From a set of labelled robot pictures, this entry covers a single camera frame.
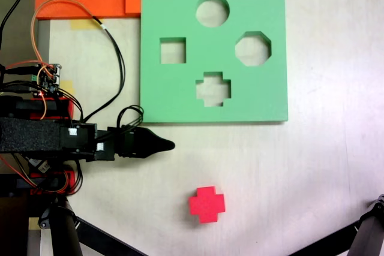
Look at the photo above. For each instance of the red cross columnar block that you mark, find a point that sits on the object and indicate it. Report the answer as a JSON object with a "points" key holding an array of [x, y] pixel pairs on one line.
{"points": [[207, 203]]}

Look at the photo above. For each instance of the green shape hole board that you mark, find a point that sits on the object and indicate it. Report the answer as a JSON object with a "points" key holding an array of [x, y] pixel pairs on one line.
{"points": [[261, 94]]}

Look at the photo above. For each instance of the red and black clamp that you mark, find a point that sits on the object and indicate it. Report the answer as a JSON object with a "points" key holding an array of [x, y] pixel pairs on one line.
{"points": [[36, 106], [69, 182]]}

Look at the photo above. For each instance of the square yellow tape piece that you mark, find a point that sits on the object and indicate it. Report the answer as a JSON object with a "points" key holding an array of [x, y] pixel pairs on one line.
{"points": [[67, 86]]}

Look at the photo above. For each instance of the circuit board with green terminal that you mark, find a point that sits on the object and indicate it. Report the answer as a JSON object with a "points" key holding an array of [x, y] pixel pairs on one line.
{"points": [[48, 83]]}

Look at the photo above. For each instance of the small yellow tape piece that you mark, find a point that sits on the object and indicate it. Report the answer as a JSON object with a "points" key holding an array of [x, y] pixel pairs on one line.
{"points": [[33, 223]]}

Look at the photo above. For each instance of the long yellow tape piece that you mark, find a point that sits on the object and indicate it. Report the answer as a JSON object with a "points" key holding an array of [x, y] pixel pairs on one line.
{"points": [[81, 24]]}

